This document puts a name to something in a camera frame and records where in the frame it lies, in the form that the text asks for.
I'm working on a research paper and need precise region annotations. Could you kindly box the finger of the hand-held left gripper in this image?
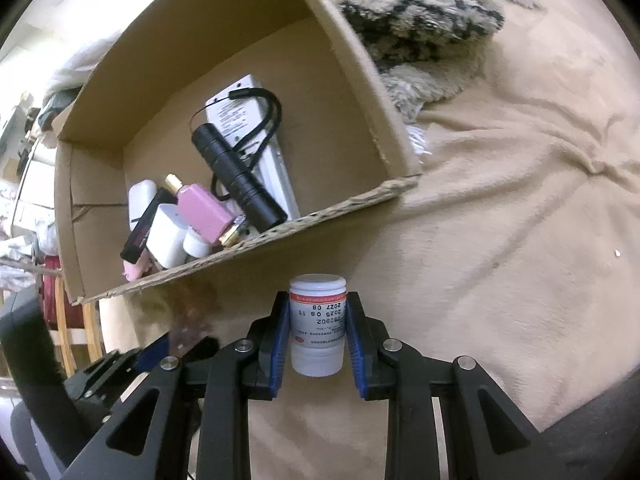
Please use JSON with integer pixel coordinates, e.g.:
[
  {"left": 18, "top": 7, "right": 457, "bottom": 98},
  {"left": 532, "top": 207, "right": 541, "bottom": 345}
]
[
  {"left": 132, "top": 332, "right": 171, "bottom": 376},
  {"left": 182, "top": 336, "right": 221, "bottom": 366}
]

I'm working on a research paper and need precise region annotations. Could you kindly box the pale pink rounded object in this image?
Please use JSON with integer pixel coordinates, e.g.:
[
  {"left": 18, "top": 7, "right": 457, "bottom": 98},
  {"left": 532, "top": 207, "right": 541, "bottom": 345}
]
[{"left": 122, "top": 255, "right": 161, "bottom": 282}]

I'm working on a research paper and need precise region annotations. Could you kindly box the black flashlight with strap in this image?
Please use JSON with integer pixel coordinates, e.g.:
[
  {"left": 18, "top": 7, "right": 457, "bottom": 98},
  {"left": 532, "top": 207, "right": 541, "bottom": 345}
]
[{"left": 190, "top": 87, "right": 288, "bottom": 231}]

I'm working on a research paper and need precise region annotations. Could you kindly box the pink perfume bottle gold cap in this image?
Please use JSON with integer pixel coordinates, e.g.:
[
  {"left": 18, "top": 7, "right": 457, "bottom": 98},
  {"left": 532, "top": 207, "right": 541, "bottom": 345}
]
[{"left": 164, "top": 173, "right": 246, "bottom": 249}]

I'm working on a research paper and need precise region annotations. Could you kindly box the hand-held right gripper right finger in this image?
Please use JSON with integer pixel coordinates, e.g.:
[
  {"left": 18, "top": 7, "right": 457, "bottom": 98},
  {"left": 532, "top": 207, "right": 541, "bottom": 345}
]
[{"left": 342, "top": 290, "right": 571, "bottom": 480}]

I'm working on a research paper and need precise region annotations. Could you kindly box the small white blue-label bottle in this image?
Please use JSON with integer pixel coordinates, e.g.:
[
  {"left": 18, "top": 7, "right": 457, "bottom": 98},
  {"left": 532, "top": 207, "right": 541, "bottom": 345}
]
[{"left": 182, "top": 230, "right": 212, "bottom": 260}]

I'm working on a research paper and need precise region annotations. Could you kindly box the white red-label bottle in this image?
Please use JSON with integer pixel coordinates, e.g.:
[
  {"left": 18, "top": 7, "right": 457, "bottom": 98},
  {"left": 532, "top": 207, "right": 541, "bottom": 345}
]
[{"left": 288, "top": 274, "right": 348, "bottom": 377}]

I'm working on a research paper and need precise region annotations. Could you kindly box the dark cloth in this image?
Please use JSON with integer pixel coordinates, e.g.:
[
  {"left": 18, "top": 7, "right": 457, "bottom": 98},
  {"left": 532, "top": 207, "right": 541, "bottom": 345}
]
[{"left": 540, "top": 385, "right": 640, "bottom": 480}]

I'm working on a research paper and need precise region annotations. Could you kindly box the white earbuds case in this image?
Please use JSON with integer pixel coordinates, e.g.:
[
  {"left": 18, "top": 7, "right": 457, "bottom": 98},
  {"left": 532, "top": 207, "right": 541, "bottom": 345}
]
[{"left": 128, "top": 180, "right": 163, "bottom": 233}]

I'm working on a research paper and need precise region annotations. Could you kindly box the red cloth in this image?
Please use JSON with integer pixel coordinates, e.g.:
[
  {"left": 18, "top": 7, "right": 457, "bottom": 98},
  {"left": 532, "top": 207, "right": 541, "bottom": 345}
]
[{"left": 42, "top": 255, "right": 83, "bottom": 328}]

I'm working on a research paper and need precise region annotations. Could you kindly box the cardboard box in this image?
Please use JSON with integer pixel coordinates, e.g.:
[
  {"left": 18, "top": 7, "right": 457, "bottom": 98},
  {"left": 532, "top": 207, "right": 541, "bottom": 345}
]
[{"left": 54, "top": 0, "right": 422, "bottom": 306}]

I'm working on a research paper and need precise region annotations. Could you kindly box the white charger adapter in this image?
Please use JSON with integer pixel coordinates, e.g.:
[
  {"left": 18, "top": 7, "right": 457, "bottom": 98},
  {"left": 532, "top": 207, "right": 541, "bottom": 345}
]
[{"left": 146, "top": 203, "right": 188, "bottom": 268}]

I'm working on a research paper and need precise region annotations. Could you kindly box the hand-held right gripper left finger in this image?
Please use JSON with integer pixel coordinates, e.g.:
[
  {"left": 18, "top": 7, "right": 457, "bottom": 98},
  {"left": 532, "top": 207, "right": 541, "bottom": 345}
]
[{"left": 62, "top": 290, "right": 293, "bottom": 480}]

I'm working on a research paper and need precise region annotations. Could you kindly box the black red-print cosmetic tube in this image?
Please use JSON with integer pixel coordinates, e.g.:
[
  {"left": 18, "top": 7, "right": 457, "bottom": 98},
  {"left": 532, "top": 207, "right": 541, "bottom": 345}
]
[{"left": 120, "top": 187, "right": 178, "bottom": 263}]

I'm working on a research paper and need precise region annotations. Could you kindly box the leopard print plush blanket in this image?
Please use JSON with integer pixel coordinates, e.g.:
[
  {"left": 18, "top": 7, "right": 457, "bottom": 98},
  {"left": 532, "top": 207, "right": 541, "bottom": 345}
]
[{"left": 295, "top": 0, "right": 546, "bottom": 161}]

